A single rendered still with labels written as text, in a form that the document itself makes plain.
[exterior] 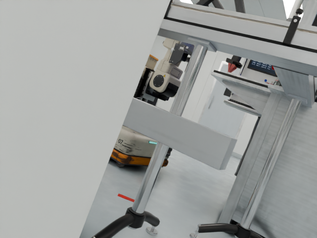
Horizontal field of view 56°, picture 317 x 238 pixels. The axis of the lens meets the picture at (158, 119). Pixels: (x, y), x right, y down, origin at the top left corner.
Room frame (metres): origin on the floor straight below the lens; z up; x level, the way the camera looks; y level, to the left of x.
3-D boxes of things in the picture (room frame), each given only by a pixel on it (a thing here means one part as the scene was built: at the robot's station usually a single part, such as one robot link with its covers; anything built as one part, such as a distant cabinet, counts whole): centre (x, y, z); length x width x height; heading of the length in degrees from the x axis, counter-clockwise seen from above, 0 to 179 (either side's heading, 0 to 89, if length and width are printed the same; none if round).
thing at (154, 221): (1.16, -0.05, 0.07); 0.50 x 0.08 x 0.14; 151
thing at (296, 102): (1.50, -0.61, 0.46); 0.09 x 0.09 x 0.77; 61
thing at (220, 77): (2.15, -0.59, 0.87); 0.70 x 0.48 x 0.02; 151
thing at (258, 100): (1.94, -0.46, 0.79); 0.34 x 0.03 x 0.13; 61
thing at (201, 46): (1.16, -0.05, 0.46); 0.09 x 0.09 x 0.77; 61
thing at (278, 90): (1.66, -0.58, 0.87); 0.14 x 0.13 x 0.02; 61
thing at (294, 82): (1.37, -0.54, 0.92); 0.69 x 0.15 x 0.16; 151
